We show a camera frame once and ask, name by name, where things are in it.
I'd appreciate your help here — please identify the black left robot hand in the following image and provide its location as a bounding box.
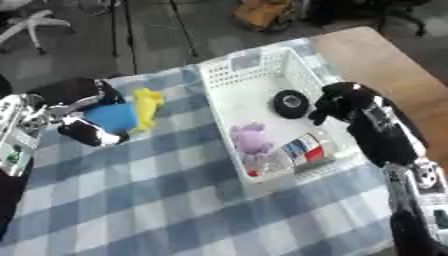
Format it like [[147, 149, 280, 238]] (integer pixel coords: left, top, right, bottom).
[[24, 77, 132, 148]]

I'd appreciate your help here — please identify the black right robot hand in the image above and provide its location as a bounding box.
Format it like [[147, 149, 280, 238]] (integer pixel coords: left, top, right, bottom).
[[306, 81, 431, 168]]

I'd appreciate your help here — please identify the clear bottle with coloured label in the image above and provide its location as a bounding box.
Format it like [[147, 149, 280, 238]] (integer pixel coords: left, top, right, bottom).
[[243, 132, 342, 178]]

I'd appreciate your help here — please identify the yellow soft toy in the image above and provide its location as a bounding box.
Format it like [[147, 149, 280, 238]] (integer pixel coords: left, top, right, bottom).
[[129, 87, 167, 133]]

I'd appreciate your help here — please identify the white office chair base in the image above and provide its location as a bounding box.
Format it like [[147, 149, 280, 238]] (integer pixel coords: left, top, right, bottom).
[[0, 0, 79, 55]]

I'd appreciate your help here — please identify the black tripod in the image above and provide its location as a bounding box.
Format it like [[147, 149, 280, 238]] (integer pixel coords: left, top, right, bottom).
[[92, 0, 202, 75]]

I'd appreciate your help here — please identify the black round wheel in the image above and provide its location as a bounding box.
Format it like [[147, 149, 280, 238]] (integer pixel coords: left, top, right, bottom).
[[269, 89, 312, 120]]

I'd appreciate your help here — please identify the black office chair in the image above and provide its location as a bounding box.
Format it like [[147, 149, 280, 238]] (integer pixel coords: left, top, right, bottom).
[[302, 0, 433, 38]]

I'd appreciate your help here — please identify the purple soft toy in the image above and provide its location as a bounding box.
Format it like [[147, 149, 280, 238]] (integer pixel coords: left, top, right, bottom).
[[227, 122, 277, 158]]

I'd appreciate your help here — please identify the white plastic basket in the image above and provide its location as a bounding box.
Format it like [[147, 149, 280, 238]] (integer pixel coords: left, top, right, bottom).
[[196, 46, 364, 185]]

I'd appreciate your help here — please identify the tan bag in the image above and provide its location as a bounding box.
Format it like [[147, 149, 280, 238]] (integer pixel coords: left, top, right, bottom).
[[231, 0, 301, 33]]

